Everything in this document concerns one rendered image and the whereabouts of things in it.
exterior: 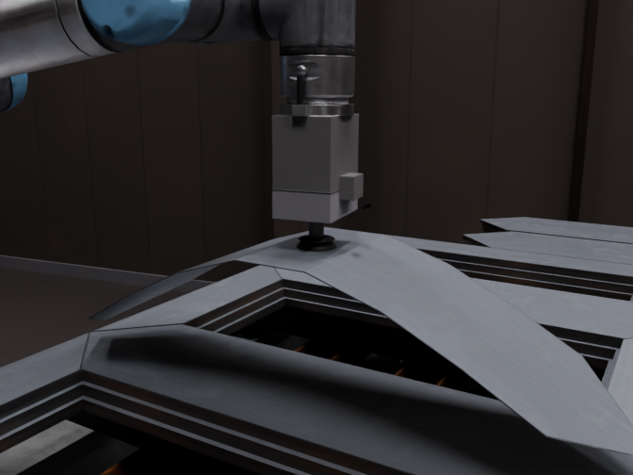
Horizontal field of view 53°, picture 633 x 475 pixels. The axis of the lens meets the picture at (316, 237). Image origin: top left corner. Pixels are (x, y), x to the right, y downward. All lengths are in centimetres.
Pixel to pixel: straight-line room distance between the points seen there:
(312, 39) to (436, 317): 28
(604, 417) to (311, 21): 45
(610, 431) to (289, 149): 38
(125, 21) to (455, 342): 38
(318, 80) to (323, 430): 34
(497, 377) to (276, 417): 24
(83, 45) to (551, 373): 51
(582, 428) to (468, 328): 13
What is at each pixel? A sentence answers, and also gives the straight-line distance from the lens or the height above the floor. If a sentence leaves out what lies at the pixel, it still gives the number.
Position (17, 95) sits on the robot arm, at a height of 119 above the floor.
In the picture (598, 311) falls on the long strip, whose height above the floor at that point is 86.
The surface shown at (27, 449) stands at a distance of 108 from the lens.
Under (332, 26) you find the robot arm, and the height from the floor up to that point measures 125.
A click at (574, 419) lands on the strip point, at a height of 92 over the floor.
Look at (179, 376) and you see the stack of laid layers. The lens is 80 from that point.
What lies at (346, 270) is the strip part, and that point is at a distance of 62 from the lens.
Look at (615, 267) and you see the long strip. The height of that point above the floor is 86.
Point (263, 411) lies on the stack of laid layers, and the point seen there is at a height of 86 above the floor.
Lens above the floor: 119
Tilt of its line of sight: 13 degrees down
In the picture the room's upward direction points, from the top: straight up
